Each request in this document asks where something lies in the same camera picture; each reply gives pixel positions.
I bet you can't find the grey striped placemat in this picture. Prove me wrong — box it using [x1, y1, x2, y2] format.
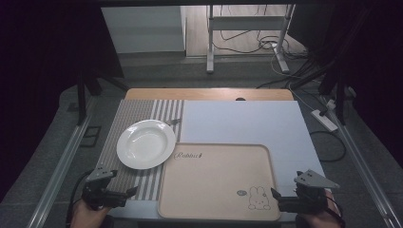
[94, 99, 185, 201]

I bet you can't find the black floor bracket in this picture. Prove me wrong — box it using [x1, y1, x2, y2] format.
[79, 124, 103, 148]

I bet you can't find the white flat board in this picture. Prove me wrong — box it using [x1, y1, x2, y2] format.
[179, 100, 327, 198]

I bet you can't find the beige tray with rabbit print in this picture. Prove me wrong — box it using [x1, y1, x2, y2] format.
[157, 142, 282, 222]

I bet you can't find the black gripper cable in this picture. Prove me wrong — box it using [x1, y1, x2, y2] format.
[325, 193, 346, 228]
[65, 170, 93, 228]

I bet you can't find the black floor cable loop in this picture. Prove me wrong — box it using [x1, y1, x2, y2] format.
[309, 129, 348, 163]

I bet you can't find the white metal desk frame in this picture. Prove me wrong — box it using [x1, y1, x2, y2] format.
[205, 4, 297, 75]

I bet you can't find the white round plate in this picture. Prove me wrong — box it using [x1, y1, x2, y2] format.
[116, 119, 177, 171]

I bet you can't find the aluminium rail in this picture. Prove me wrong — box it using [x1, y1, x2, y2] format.
[26, 113, 93, 228]
[322, 96, 403, 228]

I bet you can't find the person's right hand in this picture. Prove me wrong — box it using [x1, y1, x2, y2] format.
[295, 189, 346, 228]

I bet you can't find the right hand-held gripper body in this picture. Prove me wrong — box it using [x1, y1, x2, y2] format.
[278, 168, 341, 215]

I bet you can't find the white power strip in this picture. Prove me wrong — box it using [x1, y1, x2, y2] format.
[310, 108, 339, 133]

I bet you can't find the person's left hand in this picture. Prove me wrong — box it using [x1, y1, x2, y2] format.
[69, 199, 111, 228]

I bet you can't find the tangle of floor cables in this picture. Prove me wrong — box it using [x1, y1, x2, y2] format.
[211, 4, 327, 90]

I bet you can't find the white wall panel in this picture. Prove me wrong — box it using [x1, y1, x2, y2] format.
[101, 6, 186, 54]

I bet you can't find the wooden table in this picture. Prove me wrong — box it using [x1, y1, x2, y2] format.
[125, 87, 295, 102]

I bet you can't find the black metal stand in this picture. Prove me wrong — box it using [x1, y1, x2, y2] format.
[75, 63, 129, 126]
[317, 60, 358, 126]

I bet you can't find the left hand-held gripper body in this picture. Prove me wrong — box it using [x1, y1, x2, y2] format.
[81, 163, 129, 211]

